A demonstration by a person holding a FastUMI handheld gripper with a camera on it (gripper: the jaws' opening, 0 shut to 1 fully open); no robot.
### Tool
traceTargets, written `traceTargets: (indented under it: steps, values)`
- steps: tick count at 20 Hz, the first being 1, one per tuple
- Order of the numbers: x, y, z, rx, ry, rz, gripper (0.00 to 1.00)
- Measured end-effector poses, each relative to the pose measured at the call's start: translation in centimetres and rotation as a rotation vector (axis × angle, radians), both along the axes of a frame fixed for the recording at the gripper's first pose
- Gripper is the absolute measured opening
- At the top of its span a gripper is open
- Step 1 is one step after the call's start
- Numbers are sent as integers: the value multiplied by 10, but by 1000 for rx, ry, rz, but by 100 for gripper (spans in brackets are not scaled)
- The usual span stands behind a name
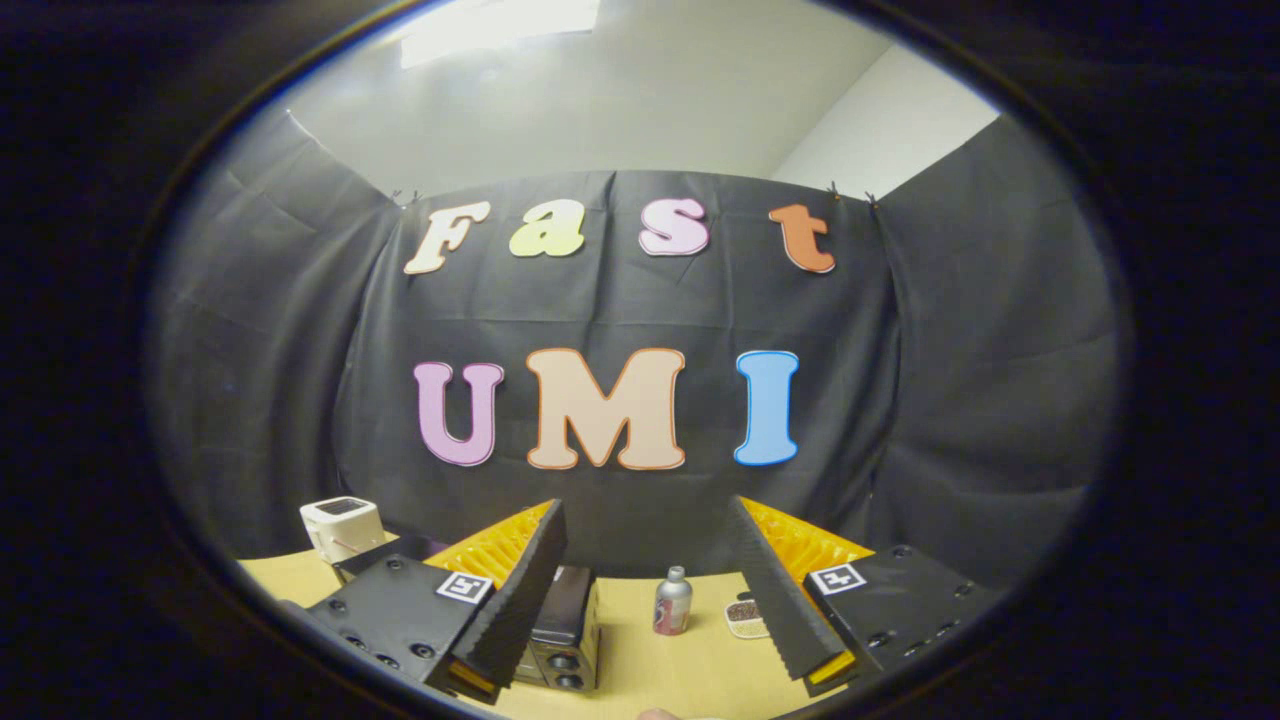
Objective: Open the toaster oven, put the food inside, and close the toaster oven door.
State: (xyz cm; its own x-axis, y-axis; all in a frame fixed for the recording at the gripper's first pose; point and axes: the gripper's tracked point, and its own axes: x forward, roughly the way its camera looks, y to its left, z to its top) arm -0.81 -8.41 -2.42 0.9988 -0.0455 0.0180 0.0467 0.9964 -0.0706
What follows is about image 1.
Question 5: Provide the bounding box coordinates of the black backdrop cloth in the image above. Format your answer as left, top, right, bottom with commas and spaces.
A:
150, 108, 1121, 581

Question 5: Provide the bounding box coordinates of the small silver bottle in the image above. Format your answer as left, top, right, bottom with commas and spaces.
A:
654, 566, 694, 637

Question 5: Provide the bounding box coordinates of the white box appliance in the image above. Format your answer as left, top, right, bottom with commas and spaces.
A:
300, 496, 387, 565

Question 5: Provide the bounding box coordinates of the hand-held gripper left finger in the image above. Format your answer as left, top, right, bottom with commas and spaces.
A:
283, 499, 569, 706

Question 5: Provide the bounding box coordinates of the black toaster oven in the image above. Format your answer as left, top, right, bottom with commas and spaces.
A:
512, 565, 603, 693

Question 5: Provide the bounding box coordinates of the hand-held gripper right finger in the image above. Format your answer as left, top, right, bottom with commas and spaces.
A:
727, 495, 1004, 699

